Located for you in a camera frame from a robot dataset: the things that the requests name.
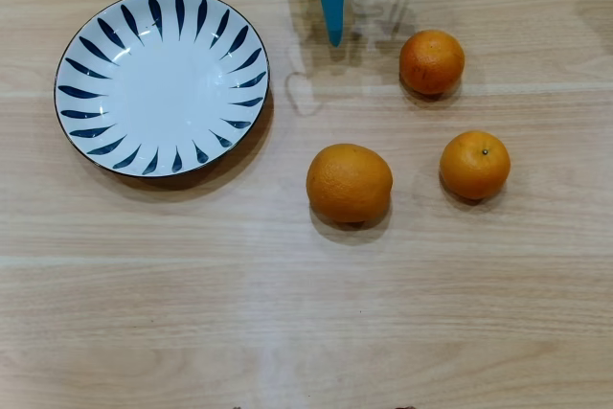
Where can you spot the dark speckled orange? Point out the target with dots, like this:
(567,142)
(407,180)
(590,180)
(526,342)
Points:
(432,61)

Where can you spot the large orange with scratch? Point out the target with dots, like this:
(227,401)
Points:
(349,183)

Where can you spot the bright orange with stem dot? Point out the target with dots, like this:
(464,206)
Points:
(475,169)

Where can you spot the white plate with blue strokes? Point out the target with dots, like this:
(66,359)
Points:
(158,88)

